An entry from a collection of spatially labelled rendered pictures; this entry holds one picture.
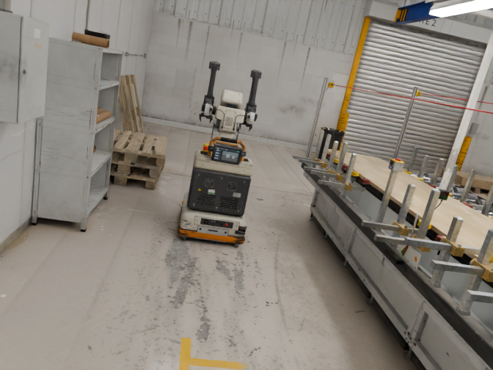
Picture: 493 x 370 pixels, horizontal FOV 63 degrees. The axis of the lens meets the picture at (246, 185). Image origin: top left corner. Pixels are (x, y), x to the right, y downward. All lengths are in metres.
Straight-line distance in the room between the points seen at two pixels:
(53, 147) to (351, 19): 8.09
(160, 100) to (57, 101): 6.39
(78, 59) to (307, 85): 7.26
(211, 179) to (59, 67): 1.51
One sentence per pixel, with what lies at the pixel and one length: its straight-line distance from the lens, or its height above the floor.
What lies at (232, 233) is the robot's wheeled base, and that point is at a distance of 3.78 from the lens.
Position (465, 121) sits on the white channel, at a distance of 4.12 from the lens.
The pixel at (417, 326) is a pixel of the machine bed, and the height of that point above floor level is 0.26.
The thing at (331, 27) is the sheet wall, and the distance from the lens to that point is 10.23.
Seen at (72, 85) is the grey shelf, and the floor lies 1.23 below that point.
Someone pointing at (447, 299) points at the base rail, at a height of 0.70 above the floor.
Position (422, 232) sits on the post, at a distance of 2.58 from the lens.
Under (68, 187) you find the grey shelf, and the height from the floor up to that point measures 0.39.
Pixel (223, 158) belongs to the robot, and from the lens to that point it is 3.60.
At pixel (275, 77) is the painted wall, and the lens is 9.91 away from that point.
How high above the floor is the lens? 1.60
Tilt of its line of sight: 16 degrees down
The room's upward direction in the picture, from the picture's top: 12 degrees clockwise
